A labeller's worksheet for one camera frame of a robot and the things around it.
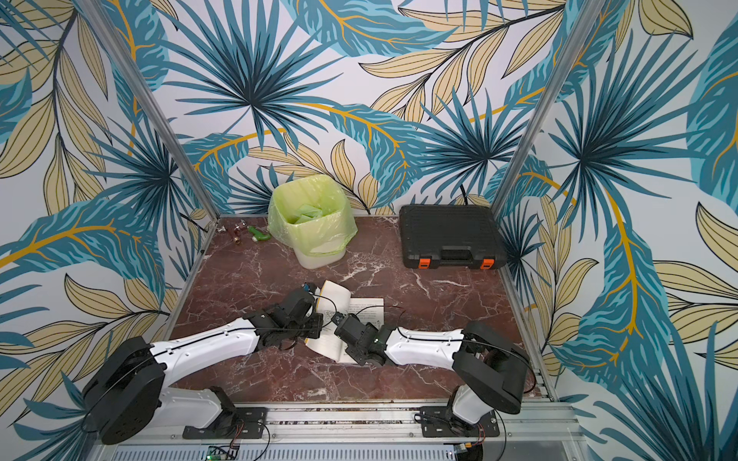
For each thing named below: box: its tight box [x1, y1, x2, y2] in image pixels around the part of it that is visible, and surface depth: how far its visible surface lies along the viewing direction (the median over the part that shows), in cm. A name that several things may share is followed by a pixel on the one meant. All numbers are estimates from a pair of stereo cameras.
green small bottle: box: [246, 225, 271, 243], surface depth 112 cm
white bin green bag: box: [267, 174, 359, 270], surface depth 94 cm
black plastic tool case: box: [398, 204, 508, 269], surface depth 105 cm
